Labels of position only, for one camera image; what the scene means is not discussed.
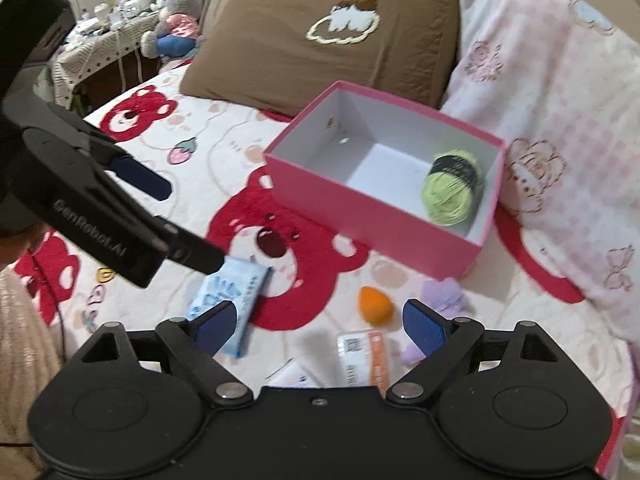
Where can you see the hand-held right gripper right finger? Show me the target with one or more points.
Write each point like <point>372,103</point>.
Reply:
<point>422,330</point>

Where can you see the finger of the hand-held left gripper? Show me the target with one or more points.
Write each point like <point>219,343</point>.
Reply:
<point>145,180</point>
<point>195,252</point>

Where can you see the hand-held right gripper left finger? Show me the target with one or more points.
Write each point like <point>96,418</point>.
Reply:
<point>217,327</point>

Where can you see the purple plush toy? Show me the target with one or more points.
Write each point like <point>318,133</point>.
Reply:
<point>445,295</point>

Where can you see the blue tissue packet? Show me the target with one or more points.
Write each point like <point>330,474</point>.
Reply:
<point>235,285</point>

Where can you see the orange makeup sponge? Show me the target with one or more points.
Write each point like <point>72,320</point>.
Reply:
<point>375,305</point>

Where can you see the orange and white card box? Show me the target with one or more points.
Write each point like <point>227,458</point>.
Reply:
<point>360,355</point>

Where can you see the small white packet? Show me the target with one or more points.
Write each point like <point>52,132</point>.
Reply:
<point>300,377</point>

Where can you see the pink cardboard box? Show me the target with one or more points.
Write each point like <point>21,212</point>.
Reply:
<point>350,210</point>

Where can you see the person's left forearm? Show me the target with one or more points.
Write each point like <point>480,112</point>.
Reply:
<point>25,340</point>

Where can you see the bear print bed sheet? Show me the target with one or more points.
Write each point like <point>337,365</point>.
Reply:
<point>200,125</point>

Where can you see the green yarn ball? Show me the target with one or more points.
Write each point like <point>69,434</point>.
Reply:
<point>445,200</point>

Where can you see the table with patterned tablecloth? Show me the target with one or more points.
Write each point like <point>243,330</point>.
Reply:
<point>95,55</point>

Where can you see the brown embroidered pillow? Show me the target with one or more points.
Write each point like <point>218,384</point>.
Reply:
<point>260,50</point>

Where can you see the grey teddy bear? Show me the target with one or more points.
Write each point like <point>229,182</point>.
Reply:
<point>182,2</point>

